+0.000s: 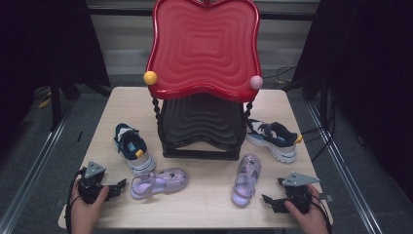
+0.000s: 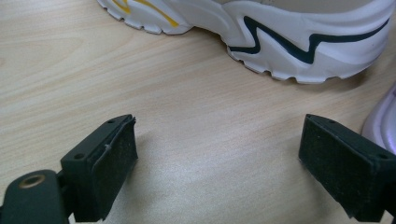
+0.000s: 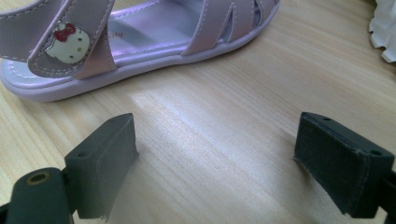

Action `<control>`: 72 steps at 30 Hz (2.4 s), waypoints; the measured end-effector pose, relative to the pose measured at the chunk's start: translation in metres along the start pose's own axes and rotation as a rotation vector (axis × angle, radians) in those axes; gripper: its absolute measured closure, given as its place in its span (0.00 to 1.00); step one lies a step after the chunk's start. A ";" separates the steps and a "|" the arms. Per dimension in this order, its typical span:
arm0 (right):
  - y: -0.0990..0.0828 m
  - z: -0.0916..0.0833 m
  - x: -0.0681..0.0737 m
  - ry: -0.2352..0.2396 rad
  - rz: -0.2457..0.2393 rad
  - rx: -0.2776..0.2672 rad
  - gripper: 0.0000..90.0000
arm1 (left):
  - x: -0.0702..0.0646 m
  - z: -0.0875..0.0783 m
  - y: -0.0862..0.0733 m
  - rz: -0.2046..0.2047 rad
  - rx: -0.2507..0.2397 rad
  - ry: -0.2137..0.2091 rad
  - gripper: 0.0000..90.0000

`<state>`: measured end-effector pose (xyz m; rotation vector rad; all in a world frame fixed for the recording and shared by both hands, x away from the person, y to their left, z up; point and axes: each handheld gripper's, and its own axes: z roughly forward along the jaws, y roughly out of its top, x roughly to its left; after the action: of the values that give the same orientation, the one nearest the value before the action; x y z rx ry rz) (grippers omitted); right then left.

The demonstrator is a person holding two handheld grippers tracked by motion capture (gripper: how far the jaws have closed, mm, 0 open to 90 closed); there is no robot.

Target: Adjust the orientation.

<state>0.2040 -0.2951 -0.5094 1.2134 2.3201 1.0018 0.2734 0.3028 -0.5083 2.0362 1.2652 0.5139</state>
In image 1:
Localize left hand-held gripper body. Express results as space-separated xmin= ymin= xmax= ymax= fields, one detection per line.
xmin=77 ymin=161 xmax=110 ymax=205

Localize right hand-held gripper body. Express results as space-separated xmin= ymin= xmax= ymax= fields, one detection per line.
xmin=278 ymin=172 xmax=320 ymax=215

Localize purple glitter sandal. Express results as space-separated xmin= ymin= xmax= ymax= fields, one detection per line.
xmin=231 ymin=153 xmax=262 ymax=208
xmin=130 ymin=167 xmax=190 ymax=201

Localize navy and white sneaker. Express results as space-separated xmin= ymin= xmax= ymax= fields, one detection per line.
xmin=245 ymin=118 xmax=304 ymax=164
xmin=113 ymin=122 xmax=157 ymax=176

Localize red and black shoe rack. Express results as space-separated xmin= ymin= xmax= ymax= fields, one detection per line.
xmin=143 ymin=0 xmax=264 ymax=161

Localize person's right hand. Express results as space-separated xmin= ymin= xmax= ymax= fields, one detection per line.
xmin=284 ymin=184 xmax=329 ymax=234

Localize person's left hand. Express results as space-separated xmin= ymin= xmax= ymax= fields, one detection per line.
xmin=69 ymin=180 xmax=110 ymax=234

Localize black metal stand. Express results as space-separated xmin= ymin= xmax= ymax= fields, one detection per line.
xmin=319 ymin=77 xmax=329 ymax=131
xmin=49 ymin=85 xmax=63 ymax=132

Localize dark curtain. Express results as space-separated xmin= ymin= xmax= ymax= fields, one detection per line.
xmin=291 ymin=0 xmax=413 ymax=203
xmin=0 ymin=0 xmax=111 ymax=154

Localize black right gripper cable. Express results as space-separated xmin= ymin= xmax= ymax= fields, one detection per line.
xmin=308 ymin=193 xmax=333 ymax=234

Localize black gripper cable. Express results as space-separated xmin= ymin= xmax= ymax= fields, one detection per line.
xmin=64 ymin=167 xmax=87 ymax=234
xmin=308 ymin=193 xmax=333 ymax=234

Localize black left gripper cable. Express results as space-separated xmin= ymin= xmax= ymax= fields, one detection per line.
xmin=64 ymin=167 xmax=87 ymax=234

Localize metal floor rail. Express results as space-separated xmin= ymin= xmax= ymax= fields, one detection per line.
xmin=306 ymin=102 xmax=385 ymax=234
xmin=0 ymin=101 xmax=76 ymax=234

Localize black floor cables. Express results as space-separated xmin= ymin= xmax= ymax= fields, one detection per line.
xmin=262 ymin=65 xmax=337 ymax=164

